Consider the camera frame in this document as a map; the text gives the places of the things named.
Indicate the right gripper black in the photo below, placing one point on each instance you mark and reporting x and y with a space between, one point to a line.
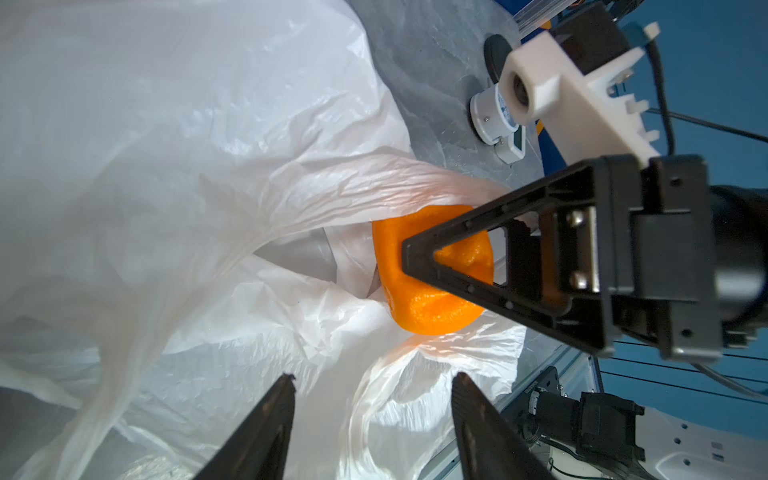
608 247

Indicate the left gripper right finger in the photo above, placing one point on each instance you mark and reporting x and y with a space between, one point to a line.
487 446

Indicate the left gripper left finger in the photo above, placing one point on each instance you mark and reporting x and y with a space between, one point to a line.
258 447

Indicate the white plastic bag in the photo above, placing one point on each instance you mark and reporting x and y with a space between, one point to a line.
187 194

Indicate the small white digital timer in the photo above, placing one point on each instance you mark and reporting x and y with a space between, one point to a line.
512 148

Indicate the round white clock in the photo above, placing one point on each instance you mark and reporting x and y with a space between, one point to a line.
490 117

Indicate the black microphone on stand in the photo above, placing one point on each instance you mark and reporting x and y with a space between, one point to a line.
496 49

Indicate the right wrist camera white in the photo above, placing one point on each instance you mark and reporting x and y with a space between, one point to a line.
562 78

